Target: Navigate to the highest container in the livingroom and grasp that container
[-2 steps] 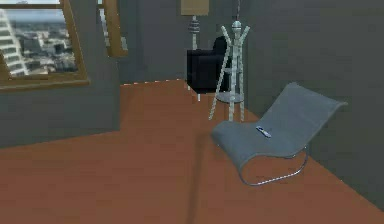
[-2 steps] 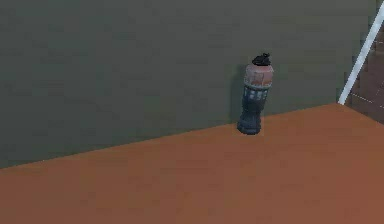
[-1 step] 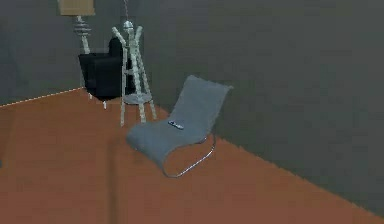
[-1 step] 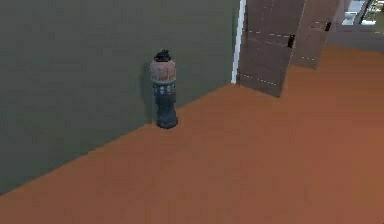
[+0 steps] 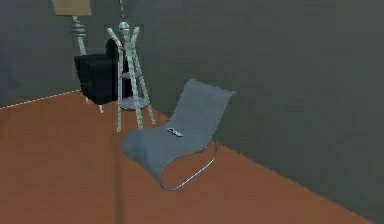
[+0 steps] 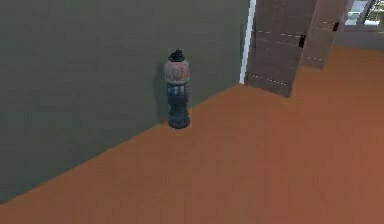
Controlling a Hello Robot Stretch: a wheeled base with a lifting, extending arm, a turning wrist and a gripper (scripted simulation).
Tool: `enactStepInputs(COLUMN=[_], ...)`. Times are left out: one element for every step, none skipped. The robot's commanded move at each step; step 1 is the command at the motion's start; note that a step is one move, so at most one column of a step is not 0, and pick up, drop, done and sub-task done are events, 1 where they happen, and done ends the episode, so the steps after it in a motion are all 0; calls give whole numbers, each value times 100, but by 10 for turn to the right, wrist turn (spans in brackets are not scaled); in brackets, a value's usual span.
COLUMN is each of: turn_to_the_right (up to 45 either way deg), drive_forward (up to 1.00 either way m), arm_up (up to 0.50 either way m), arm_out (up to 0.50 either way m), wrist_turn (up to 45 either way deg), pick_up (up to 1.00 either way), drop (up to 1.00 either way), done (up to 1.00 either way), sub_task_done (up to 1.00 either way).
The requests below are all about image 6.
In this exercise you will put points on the window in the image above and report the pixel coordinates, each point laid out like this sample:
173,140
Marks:
363,12

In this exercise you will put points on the white door frame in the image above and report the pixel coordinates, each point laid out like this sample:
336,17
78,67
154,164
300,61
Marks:
247,41

